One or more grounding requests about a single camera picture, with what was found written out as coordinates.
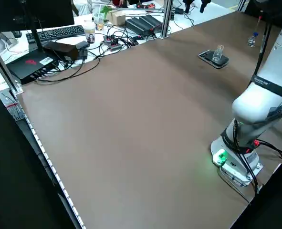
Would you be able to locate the clear glass bottle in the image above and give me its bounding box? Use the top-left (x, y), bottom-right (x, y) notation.
top-left (212, 44), bottom-right (225, 62)

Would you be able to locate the red-bulb glass dropper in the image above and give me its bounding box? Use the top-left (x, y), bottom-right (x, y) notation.
top-left (256, 15), bottom-right (263, 34)

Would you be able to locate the clear blue-capped dropper bottle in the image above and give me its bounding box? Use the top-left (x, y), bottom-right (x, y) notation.
top-left (247, 32), bottom-right (259, 48)

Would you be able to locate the black finned metal box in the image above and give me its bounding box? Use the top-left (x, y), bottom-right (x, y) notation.
top-left (139, 14), bottom-right (163, 31)
top-left (125, 17), bottom-right (156, 34)

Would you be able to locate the red and black tool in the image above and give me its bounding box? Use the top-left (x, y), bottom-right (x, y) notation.
top-left (136, 2), bottom-right (156, 10)

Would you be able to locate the cardboard box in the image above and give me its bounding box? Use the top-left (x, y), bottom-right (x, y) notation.
top-left (106, 10), bottom-right (126, 26)

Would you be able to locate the green plant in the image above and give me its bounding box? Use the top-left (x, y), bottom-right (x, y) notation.
top-left (100, 5), bottom-right (113, 19)

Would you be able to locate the grey usb hub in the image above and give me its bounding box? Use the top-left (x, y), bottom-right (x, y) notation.
top-left (103, 34), bottom-right (123, 52)

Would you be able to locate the clear plastic cup with straw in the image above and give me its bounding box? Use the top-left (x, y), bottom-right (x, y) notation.
top-left (93, 4), bottom-right (105, 31)

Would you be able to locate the small black adapter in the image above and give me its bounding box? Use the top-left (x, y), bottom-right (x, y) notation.
top-left (75, 40), bottom-right (89, 60)

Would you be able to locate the black keyboard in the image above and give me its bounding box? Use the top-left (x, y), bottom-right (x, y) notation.
top-left (25, 25), bottom-right (85, 44)

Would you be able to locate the black power brick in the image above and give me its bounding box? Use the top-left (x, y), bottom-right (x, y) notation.
top-left (42, 41), bottom-right (80, 62)

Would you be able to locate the black computer monitor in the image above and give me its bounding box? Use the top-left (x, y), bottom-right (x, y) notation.
top-left (0, 0), bottom-right (75, 33)

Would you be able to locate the black monitor stand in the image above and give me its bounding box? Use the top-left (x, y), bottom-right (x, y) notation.
top-left (20, 0), bottom-right (44, 52)

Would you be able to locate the black box with red logo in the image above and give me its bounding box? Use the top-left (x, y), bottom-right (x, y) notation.
top-left (6, 51), bottom-right (60, 85)

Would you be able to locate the aluminium frame post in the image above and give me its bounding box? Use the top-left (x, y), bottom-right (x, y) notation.
top-left (0, 33), bottom-right (24, 95)
top-left (160, 0), bottom-right (174, 39)

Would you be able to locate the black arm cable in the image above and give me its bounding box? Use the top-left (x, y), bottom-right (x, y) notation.
top-left (232, 22), bottom-right (272, 194)

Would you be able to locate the long black table cable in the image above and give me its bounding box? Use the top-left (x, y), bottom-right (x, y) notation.
top-left (34, 42), bottom-right (102, 83)

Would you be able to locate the black base cable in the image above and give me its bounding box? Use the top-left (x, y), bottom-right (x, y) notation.
top-left (217, 140), bottom-right (282, 206)

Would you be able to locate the white table edge rail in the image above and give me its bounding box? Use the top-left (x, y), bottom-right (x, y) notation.
top-left (13, 93), bottom-right (87, 229)

